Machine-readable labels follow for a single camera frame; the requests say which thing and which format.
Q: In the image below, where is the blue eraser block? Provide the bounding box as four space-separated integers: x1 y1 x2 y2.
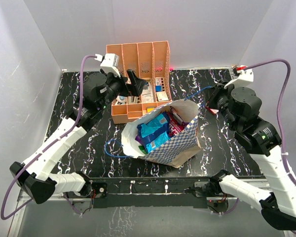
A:
155 85 163 92

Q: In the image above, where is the blue checkered paper bag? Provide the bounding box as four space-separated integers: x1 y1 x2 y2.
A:
118 97 201 168

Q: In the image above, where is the orange desk organizer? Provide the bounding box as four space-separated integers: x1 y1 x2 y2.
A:
106 40 173 124

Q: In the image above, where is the light blue tape dispenser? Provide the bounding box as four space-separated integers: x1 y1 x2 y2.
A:
116 96 127 104

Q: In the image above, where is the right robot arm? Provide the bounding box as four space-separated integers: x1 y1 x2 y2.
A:
206 83 296 231

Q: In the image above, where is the green snack packet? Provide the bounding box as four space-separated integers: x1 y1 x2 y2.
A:
138 145 148 155

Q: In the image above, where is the pink red snack packet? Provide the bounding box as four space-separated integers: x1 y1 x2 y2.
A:
168 113 188 137

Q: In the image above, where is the white red small box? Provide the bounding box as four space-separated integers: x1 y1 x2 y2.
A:
156 91 169 102

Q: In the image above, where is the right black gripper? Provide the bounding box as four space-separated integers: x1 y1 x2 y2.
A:
205 79 240 131

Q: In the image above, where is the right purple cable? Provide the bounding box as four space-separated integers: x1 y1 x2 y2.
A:
244 58 296 193

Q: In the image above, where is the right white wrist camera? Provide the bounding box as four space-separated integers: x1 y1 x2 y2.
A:
224 65 254 89

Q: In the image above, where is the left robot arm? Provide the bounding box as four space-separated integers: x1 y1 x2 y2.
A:
10 70 146 204

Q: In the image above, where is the purple Fox's candy bag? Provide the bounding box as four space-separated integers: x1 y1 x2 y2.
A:
135 134 145 146

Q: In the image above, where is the purple cable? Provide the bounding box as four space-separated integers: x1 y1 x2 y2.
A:
244 58 296 193
0 54 98 220

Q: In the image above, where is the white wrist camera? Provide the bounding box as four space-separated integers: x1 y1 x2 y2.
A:
94 53 120 78
224 65 254 89

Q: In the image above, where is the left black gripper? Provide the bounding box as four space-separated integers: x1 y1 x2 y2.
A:
98 70 146 111

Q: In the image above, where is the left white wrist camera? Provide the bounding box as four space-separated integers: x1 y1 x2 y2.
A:
94 53 120 78

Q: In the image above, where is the blue snack packet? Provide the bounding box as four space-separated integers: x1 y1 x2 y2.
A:
137 112 170 153

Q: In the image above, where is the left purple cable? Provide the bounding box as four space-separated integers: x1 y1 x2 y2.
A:
0 54 98 220

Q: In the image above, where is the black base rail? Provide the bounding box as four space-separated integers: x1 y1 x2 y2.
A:
64 176 269 210

